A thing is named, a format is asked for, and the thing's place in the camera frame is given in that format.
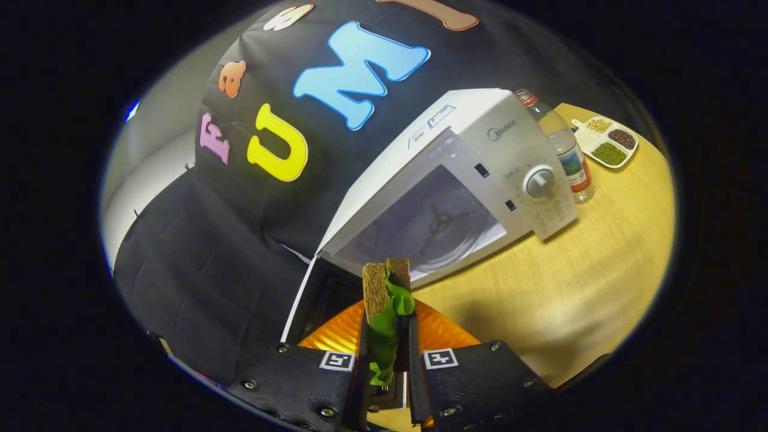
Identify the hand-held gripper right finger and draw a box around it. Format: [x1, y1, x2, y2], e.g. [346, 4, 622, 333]
[408, 299, 550, 432]

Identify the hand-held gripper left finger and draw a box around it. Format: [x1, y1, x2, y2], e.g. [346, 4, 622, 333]
[228, 299, 368, 432]

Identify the white divided bean dish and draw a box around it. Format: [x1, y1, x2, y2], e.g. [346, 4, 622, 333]
[571, 116, 639, 169]

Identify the lettuce sandwich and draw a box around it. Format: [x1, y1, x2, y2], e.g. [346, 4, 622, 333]
[362, 258, 416, 388]

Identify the black backdrop cloth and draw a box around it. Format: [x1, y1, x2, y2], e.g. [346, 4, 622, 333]
[113, 0, 601, 385]

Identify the white microwave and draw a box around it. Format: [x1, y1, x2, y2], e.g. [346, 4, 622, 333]
[281, 88, 580, 346]

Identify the clear plastic bottle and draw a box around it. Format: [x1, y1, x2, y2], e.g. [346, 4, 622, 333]
[515, 89, 595, 203]

